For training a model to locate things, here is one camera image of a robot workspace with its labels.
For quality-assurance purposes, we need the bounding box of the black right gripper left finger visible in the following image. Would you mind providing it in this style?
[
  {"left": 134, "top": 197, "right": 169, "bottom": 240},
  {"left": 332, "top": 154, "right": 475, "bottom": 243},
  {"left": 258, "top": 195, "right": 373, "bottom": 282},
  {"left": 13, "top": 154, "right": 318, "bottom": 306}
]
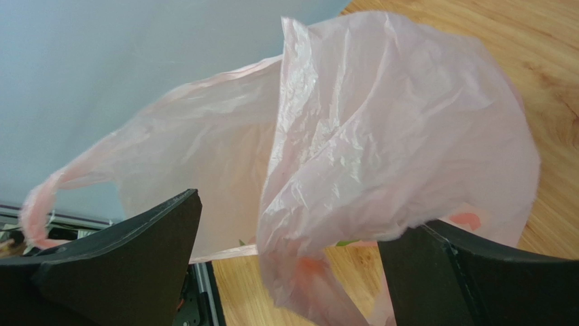
[{"left": 0, "top": 189, "right": 203, "bottom": 326}]

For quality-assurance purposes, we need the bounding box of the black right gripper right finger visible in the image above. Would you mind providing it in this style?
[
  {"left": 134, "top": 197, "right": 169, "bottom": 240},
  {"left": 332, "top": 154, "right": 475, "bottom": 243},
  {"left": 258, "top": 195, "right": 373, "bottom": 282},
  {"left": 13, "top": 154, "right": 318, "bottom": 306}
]
[{"left": 378, "top": 221, "right": 578, "bottom": 325}]

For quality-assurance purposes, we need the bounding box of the pink plastic bag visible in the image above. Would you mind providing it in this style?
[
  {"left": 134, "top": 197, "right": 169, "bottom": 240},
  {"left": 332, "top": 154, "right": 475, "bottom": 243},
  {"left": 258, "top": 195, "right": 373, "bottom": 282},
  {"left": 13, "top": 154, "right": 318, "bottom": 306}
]
[{"left": 19, "top": 12, "right": 540, "bottom": 325}]

